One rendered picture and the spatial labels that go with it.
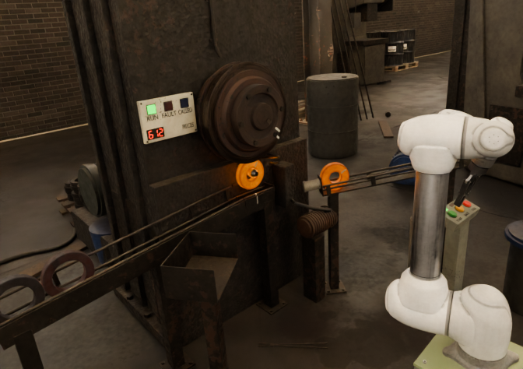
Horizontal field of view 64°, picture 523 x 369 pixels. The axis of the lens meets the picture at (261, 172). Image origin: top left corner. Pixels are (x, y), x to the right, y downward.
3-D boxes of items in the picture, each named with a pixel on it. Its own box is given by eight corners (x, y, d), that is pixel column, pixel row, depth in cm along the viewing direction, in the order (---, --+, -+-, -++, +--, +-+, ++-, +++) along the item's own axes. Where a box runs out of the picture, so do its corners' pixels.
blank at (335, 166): (330, 194, 229) (331, 196, 226) (314, 174, 224) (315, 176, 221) (352, 177, 227) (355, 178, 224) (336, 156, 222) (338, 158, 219)
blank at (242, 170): (253, 191, 212) (257, 193, 210) (230, 183, 202) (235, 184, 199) (264, 163, 213) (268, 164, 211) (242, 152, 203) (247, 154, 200)
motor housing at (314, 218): (297, 296, 242) (294, 213, 223) (323, 280, 255) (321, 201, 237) (314, 307, 232) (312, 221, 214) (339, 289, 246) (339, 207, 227)
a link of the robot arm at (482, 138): (516, 119, 128) (467, 117, 135) (519, 116, 112) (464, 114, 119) (511, 161, 130) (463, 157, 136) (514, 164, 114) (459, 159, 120)
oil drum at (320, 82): (297, 152, 501) (294, 77, 470) (329, 142, 536) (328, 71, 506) (336, 163, 458) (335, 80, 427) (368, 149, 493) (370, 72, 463)
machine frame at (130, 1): (112, 292, 259) (41, -17, 199) (246, 230, 323) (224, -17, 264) (170, 355, 206) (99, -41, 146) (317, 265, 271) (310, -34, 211)
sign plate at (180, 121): (143, 143, 178) (136, 101, 172) (194, 130, 193) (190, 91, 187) (145, 144, 176) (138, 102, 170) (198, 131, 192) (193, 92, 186)
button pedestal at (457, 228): (422, 315, 220) (431, 209, 199) (444, 295, 234) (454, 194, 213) (452, 330, 208) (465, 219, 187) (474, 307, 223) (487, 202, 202)
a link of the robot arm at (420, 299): (446, 347, 140) (380, 328, 151) (451, 320, 154) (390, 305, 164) (468, 119, 119) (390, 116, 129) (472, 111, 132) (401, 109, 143)
